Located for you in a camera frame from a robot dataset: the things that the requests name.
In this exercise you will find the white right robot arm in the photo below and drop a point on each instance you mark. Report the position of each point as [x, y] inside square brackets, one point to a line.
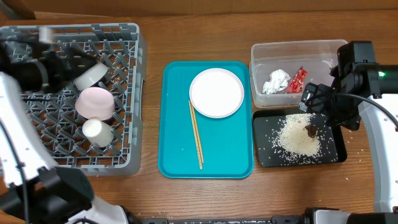
[362, 92]

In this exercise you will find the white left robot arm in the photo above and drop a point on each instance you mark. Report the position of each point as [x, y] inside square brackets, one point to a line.
[38, 189]

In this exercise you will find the small pink-white bowl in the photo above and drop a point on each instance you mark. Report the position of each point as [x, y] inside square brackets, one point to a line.
[95, 102]

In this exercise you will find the cream white cup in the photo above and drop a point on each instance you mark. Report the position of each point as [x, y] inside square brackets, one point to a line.
[97, 132]

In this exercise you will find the clear plastic bin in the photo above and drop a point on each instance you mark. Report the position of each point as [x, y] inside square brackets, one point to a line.
[317, 57]

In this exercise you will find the teal plastic tray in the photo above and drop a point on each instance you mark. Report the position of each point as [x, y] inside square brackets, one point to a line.
[227, 143]

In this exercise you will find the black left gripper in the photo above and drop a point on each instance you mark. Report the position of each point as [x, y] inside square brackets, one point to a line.
[66, 76]

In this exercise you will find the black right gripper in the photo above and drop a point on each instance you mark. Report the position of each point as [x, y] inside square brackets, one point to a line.
[337, 115]

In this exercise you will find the grey dish rack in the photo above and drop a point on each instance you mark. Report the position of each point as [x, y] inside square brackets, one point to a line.
[122, 49]

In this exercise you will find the white tissue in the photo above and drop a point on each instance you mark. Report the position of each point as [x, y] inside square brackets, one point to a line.
[278, 81]

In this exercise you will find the brown food scrap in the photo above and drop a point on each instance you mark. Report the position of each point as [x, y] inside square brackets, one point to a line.
[311, 130]

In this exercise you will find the pile of rice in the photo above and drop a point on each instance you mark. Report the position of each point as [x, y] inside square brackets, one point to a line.
[297, 137]

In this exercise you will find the black waste tray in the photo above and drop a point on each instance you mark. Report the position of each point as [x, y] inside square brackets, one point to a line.
[267, 155]

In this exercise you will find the grey-white bowl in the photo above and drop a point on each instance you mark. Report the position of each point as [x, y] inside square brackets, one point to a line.
[91, 76]

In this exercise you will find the wooden chopstick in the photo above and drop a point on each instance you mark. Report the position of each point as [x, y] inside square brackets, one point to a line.
[200, 142]
[195, 132]

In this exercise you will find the large white plate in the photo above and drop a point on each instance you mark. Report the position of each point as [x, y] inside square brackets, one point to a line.
[216, 93]

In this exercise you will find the red snack wrapper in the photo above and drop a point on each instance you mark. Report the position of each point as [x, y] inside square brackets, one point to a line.
[296, 84]

